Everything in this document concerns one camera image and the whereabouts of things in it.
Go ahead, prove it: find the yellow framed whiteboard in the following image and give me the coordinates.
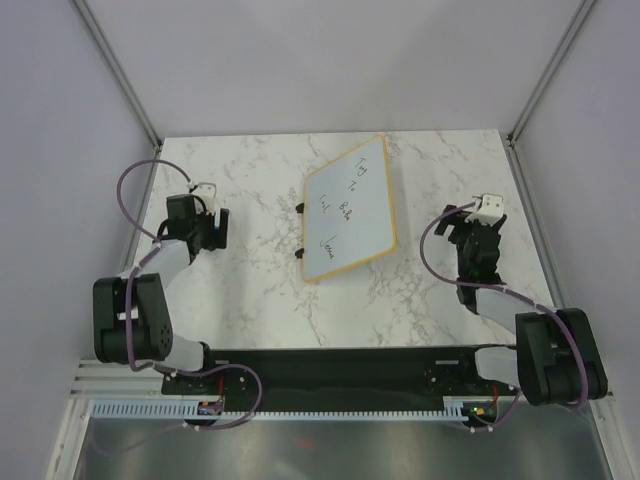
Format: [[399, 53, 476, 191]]
[[301, 135, 397, 283]]

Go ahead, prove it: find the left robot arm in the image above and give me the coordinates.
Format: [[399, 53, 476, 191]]
[[92, 194, 230, 394]]

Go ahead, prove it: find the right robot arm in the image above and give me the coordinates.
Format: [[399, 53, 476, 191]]
[[425, 197, 609, 407]]

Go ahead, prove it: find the aluminium front extrusion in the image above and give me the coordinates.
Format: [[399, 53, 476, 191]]
[[70, 360, 163, 399]]

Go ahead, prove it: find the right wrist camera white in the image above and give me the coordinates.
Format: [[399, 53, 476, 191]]
[[465, 193, 504, 226]]

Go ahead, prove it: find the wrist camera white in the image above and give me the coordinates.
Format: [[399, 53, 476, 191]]
[[188, 182, 217, 213], [465, 193, 504, 226]]

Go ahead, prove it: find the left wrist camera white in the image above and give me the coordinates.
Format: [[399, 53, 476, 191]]
[[188, 182, 217, 213]]

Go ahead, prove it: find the metal wire whiteboard stand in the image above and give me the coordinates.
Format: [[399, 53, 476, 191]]
[[295, 202, 305, 260]]

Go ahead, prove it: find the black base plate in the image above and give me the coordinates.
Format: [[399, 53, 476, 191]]
[[161, 346, 511, 411]]

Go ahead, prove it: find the white slotted cable duct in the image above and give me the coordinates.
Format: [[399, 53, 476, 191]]
[[90, 397, 479, 422]]

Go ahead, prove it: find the aluminium frame rail left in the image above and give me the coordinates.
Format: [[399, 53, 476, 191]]
[[68, 0, 164, 151]]

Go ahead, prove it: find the aluminium frame rail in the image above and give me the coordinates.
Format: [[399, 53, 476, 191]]
[[509, 1, 639, 479], [68, 0, 164, 151]]

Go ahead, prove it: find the aluminium frame rail right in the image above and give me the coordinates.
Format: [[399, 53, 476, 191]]
[[509, 1, 639, 479]]

